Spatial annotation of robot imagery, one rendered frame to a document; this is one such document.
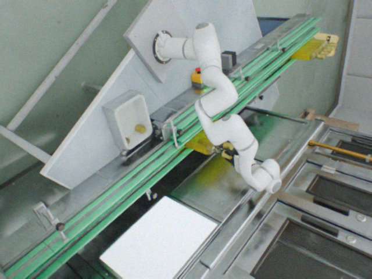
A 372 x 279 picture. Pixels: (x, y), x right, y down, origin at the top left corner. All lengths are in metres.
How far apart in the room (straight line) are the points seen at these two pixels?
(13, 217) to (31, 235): 0.49
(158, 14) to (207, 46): 0.40
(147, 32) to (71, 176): 0.73
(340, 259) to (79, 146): 1.13
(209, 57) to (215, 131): 0.30
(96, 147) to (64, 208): 0.29
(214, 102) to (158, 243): 0.63
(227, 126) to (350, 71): 6.66
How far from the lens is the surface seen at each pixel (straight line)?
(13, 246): 1.36
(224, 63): 1.97
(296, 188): 1.56
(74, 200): 1.39
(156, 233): 1.37
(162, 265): 1.28
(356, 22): 7.31
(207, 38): 1.24
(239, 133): 1.11
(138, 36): 1.44
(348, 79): 7.76
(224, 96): 1.13
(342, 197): 1.56
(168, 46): 1.48
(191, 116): 1.55
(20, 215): 1.82
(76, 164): 1.42
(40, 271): 1.36
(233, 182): 1.52
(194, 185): 1.53
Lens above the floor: 1.87
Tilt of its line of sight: 36 degrees down
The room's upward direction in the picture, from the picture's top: 110 degrees clockwise
